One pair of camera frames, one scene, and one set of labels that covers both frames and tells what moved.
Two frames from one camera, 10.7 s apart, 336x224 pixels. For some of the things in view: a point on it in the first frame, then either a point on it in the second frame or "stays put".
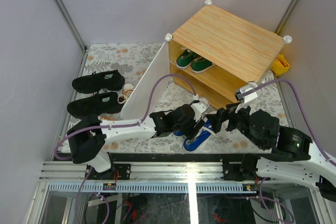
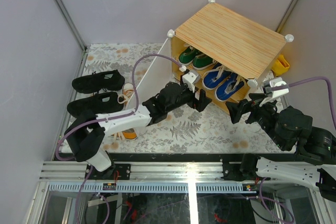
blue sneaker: (207, 124) → (212, 77)
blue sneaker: (203, 134) → (229, 87)
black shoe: (104, 103) stays put
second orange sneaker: (127, 89) stays put
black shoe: (112, 80) stays put
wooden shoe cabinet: (220, 52) stays put
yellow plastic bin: (281, 66) stays put
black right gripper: (222, 114) → (235, 108)
